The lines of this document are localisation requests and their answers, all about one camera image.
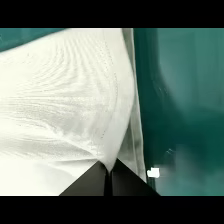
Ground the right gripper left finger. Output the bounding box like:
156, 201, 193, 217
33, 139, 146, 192
59, 160, 108, 197

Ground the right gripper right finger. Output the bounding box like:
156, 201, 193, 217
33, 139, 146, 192
110, 158, 161, 197

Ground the cream white shirt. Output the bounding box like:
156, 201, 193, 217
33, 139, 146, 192
0, 28, 148, 197

